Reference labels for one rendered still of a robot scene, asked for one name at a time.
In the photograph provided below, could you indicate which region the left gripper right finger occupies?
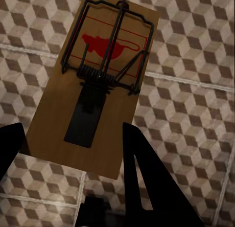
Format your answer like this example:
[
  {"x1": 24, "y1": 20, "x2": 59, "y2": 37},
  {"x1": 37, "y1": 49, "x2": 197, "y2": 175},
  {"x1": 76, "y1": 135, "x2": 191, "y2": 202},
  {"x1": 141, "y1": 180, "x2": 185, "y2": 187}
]
[{"x1": 122, "y1": 122, "x2": 206, "y2": 227}]

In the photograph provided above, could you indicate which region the mousetrap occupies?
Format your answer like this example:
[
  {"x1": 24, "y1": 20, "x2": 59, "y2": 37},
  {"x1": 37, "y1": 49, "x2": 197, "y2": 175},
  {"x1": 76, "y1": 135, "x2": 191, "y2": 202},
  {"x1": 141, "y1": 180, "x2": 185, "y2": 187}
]
[{"x1": 19, "y1": 0, "x2": 160, "y2": 180}]

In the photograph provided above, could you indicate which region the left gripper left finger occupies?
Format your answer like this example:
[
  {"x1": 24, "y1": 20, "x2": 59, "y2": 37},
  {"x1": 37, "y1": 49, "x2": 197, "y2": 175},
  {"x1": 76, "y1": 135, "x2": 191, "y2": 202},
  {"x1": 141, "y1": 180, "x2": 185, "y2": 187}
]
[{"x1": 0, "y1": 122, "x2": 25, "y2": 181}]

